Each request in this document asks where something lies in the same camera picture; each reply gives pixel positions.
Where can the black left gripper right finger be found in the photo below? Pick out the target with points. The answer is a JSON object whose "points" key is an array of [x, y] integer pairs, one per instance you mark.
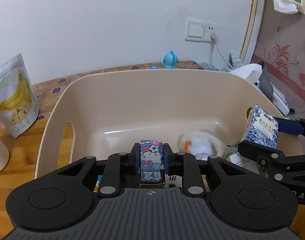
{"points": [[237, 196]]}

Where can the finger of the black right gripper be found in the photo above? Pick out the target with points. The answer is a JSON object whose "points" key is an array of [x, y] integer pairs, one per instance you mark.
{"points": [[278, 165], [292, 127]]}

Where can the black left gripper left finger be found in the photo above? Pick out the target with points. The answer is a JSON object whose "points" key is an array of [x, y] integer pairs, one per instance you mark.
{"points": [[65, 196]]}

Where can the blue white porcelain pattern box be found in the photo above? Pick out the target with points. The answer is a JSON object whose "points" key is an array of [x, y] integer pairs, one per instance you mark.
{"points": [[261, 128]]}

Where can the white hotel supplies box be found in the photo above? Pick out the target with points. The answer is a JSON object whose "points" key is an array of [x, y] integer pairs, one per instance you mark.
{"points": [[243, 162]]}

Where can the white fluffy duck plush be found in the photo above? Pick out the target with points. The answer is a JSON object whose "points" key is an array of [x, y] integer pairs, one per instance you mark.
{"points": [[201, 144]]}

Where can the small kitty patterned box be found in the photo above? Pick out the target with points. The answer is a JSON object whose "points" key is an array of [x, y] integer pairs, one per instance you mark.
{"points": [[152, 173]]}

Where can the cartoon bear tissue pack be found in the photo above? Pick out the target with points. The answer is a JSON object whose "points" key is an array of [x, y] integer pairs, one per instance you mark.
{"points": [[97, 183]]}

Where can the green checked cloth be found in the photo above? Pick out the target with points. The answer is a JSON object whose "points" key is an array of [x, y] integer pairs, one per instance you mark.
{"points": [[230, 150]]}

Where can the white red kitty plush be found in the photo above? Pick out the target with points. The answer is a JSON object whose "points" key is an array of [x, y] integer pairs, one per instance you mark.
{"points": [[173, 181]]}

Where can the light blue bedding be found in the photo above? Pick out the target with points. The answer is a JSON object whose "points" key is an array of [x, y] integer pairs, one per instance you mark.
{"points": [[234, 62]]}

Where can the beige plastic storage bin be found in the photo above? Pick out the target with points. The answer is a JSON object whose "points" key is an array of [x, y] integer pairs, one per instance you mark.
{"points": [[110, 112]]}

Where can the banana chips pouch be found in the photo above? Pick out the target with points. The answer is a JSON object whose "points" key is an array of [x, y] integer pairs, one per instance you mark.
{"points": [[18, 103]]}

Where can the blue toy figurine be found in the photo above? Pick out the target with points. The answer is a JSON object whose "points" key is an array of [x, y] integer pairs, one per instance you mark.
{"points": [[169, 60]]}

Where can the white device with grey strap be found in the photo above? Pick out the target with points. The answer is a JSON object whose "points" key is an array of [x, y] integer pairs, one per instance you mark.
{"points": [[273, 93]]}

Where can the white plug with cable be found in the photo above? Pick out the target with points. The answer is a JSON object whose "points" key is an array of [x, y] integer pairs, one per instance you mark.
{"points": [[217, 47]]}

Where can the white wall switch socket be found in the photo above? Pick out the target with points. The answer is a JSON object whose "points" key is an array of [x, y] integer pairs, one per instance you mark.
{"points": [[200, 31]]}

